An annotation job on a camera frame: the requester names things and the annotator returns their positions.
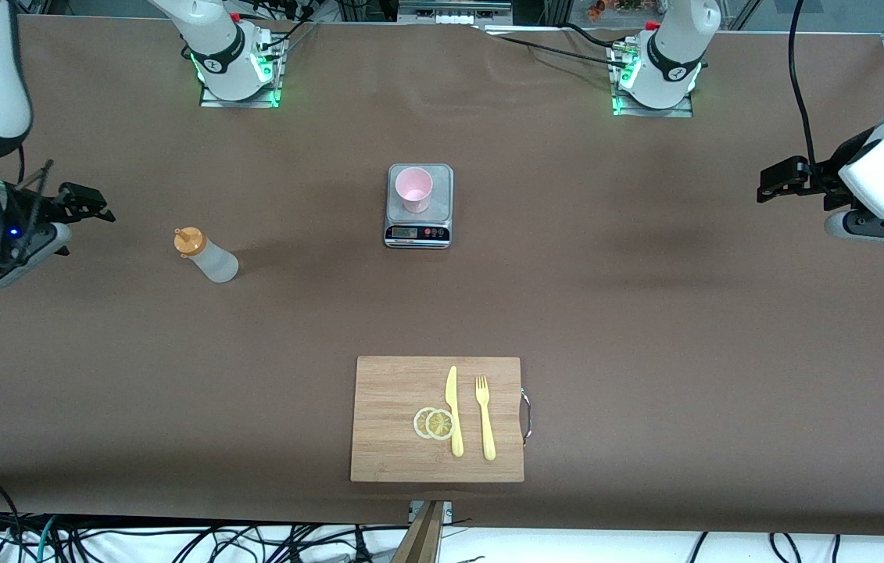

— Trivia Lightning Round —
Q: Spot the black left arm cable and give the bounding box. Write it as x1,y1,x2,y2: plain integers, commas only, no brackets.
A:
789,0,818,173

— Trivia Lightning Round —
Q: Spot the wooden cutting board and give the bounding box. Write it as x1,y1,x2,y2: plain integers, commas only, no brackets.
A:
350,356,525,483

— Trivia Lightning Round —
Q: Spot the yellow plastic fork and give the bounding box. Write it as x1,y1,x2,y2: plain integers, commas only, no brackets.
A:
475,375,497,461

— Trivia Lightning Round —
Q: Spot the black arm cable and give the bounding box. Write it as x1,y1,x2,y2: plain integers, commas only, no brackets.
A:
789,0,818,173
0,145,52,263

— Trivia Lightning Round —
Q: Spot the wooden beam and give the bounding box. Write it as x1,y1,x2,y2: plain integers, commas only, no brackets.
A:
392,500,446,563

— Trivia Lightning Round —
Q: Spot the teal floor cable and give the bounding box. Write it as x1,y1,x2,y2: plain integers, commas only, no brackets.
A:
34,515,59,563

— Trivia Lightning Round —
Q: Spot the small metal bracket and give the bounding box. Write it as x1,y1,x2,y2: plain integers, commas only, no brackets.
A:
408,500,454,526

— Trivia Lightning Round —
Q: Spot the pink plastic cup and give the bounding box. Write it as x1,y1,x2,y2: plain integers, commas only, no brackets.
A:
396,167,434,214

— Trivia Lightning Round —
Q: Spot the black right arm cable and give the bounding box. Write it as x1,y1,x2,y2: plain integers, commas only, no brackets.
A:
0,145,52,263

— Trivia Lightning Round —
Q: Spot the white power strip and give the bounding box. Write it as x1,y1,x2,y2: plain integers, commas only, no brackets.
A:
397,0,514,26

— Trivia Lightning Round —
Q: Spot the translucent sauce bottle orange cap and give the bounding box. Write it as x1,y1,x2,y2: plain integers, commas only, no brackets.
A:
174,227,239,284

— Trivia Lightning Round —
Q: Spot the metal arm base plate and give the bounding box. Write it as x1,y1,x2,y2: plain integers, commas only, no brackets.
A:
612,39,694,118
199,31,284,109

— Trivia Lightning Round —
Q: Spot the yellow plastic knife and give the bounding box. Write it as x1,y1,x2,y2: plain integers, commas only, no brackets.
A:
445,365,464,458

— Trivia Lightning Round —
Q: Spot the black cable on table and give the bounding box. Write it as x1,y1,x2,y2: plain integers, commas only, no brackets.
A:
481,23,630,67

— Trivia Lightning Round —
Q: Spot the silver digital kitchen scale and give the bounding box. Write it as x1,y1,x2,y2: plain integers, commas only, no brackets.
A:
385,163,455,249

